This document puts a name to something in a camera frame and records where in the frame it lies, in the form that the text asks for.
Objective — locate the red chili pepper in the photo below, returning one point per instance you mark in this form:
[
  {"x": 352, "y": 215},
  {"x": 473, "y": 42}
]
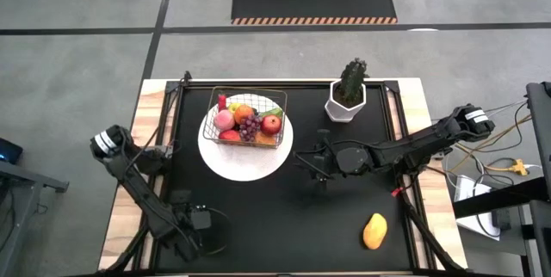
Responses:
[{"x": 222, "y": 104}]

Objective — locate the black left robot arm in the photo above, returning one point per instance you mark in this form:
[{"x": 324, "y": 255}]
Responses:
[{"x": 142, "y": 195}]

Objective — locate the red yellow mango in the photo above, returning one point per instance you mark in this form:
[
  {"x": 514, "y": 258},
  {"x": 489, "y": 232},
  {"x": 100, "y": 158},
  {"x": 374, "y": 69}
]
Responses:
[{"x": 229, "y": 135}]

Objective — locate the red tag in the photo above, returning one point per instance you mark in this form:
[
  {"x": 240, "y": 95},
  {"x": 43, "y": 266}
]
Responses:
[{"x": 396, "y": 192}]

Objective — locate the black hazard-striped floor mat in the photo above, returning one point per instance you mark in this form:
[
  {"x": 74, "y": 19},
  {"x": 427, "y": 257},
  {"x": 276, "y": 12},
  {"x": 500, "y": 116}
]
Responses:
[{"x": 314, "y": 4}]

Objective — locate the green cactus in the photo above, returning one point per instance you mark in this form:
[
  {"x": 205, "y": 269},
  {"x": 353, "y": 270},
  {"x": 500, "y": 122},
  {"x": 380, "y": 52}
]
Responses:
[{"x": 352, "y": 81}]

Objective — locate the pink peach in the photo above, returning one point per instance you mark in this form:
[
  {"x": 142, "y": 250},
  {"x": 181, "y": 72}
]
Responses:
[{"x": 224, "y": 121}]

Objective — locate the grey desk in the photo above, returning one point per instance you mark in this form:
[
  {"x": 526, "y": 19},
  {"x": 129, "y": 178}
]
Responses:
[{"x": 26, "y": 176}]

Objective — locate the orange yellow fruit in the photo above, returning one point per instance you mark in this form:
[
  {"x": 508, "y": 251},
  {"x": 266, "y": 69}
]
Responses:
[{"x": 266, "y": 139}]

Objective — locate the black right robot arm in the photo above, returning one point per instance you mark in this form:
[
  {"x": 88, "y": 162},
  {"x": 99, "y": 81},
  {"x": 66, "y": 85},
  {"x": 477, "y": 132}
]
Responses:
[{"x": 430, "y": 141}]

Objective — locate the white flat box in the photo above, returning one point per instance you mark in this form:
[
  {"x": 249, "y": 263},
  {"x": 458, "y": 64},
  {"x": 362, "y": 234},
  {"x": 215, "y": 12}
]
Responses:
[{"x": 469, "y": 188}]

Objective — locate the yellow power splitter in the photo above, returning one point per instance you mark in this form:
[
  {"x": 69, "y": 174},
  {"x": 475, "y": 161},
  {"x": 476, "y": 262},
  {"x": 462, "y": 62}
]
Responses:
[{"x": 518, "y": 167}]

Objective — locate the white hexagonal plant pot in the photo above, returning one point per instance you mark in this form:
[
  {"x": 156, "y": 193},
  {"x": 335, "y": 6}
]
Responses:
[{"x": 340, "y": 113}]

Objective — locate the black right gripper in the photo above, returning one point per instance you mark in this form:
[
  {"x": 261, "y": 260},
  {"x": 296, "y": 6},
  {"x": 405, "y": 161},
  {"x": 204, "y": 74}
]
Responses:
[{"x": 325, "y": 161}]

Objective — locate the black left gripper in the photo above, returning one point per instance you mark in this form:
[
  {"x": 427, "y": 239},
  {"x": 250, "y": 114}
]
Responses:
[{"x": 200, "y": 219}]

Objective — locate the red apple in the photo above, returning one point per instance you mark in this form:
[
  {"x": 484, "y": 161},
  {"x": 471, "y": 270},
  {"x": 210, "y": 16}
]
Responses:
[{"x": 271, "y": 125}]

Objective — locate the red grape bunch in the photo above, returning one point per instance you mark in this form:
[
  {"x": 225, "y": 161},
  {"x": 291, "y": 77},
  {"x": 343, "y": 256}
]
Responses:
[{"x": 249, "y": 128}]

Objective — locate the black device with blue light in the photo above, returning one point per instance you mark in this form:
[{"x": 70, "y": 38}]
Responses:
[{"x": 10, "y": 150}]

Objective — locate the dark office desk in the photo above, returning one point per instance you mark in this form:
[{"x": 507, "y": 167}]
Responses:
[{"x": 516, "y": 195}]

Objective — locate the white round plate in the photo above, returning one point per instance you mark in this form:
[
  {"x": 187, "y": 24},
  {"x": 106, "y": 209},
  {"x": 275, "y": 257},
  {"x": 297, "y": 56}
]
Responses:
[{"x": 245, "y": 165}]

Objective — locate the green bell pepper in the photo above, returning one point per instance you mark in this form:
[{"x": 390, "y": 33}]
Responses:
[{"x": 273, "y": 112}]

